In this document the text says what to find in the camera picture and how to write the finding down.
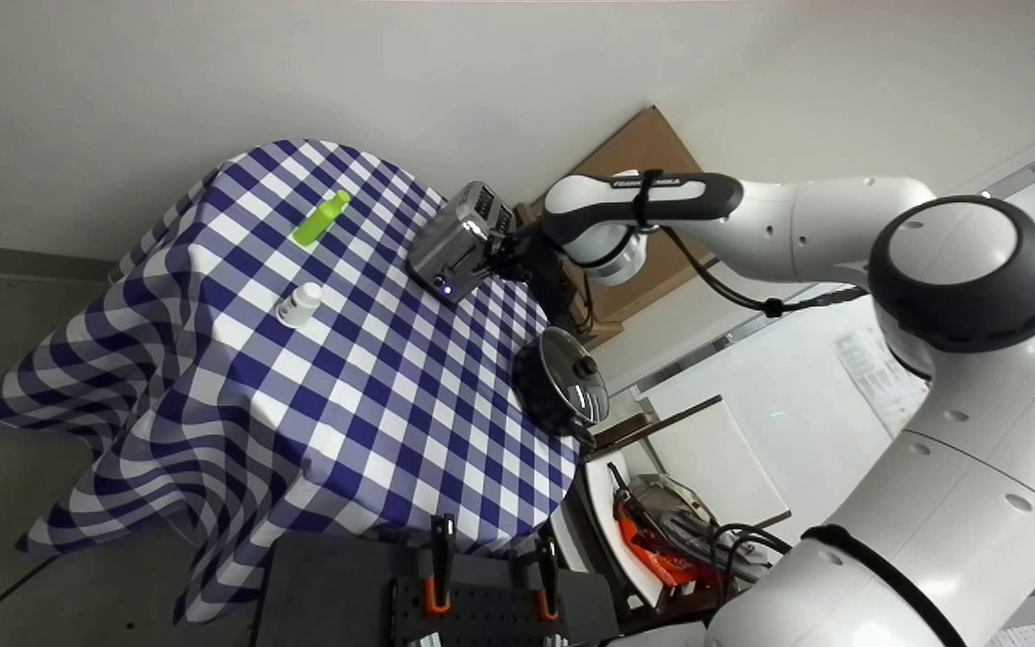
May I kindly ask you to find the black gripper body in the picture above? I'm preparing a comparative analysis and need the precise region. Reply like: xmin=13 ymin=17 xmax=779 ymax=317
xmin=489 ymin=228 xmax=571 ymax=317

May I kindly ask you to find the silver toaster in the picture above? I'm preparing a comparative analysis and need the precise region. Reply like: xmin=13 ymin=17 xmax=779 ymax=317
xmin=407 ymin=183 xmax=514 ymax=306

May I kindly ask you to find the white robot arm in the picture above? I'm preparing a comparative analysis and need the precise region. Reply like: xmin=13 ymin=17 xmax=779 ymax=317
xmin=507 ymin=171 xmax=1035 ymax=647

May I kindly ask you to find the black pot with glass lid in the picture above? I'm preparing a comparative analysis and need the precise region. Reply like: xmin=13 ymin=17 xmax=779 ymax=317
xmin=514 ymin=329 xmax=611 ymax=435

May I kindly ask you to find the brown cardboard box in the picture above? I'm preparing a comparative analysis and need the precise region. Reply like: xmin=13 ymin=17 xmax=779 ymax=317
xmin=528 ymin=109 xmax=702 ymax=348

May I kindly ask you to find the green bottle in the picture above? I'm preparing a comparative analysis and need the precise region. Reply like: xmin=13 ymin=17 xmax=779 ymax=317
xmin=290 ymin=192 xmax=351 ymax=247

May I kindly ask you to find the small white bottle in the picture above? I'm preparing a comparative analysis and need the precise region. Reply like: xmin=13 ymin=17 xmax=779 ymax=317
xmin=278 ymin=284 xmax=323 ymax=329

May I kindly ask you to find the blue white checkered tablecloth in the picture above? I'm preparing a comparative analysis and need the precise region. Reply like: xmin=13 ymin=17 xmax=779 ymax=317
xmin=0 ymin=139 xmax=577 ymax=626

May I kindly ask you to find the left orange black clamp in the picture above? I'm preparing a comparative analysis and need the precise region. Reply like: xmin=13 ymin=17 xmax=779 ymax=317
xmin=425 ymin=519 xmax=453 ymax=614

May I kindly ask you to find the orange black clamp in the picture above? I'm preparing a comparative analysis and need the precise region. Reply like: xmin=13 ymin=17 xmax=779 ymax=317
xmin=534 ymin=534 xmax=559 ymax=622
xmin=425 ymin=519 xmax=453 ymax=614

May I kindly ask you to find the right orange black clamp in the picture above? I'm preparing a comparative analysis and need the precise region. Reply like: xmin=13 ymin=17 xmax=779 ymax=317
xmin=534 ymin=534 xmax=559 ymax=622

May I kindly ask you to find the red white poster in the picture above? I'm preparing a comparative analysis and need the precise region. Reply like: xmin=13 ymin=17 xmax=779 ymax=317
xmin=834 ymin=329 xmax=928 ymax=435

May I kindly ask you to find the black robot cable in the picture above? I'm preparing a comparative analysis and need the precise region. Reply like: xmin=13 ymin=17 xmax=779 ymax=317
xmin=630 ymin=171 xmax=868 ymax=322

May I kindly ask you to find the orange and grey cable bundle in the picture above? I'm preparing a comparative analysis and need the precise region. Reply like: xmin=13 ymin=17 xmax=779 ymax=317
xmin=607 ymin=461 xmax=789 ymax=592

